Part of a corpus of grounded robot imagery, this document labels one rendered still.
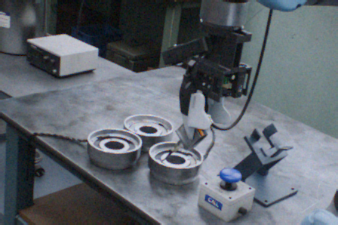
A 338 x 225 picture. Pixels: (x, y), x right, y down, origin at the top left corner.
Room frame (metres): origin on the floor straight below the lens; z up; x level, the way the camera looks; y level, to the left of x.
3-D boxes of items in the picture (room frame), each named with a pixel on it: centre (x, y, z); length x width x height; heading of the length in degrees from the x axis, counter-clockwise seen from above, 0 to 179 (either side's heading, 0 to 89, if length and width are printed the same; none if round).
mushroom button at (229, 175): (0.91, -0.05, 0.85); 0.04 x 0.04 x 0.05
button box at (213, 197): (0.90, -0.05, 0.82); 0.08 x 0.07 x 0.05; 52
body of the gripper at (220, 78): (0.92, 0.00, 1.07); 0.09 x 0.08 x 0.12; 49
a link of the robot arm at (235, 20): (0.92, 0.01, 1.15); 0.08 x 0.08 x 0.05
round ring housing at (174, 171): (1.00, 0.05, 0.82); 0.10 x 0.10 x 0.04
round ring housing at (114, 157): (1.02, 0.18, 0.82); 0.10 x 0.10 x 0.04
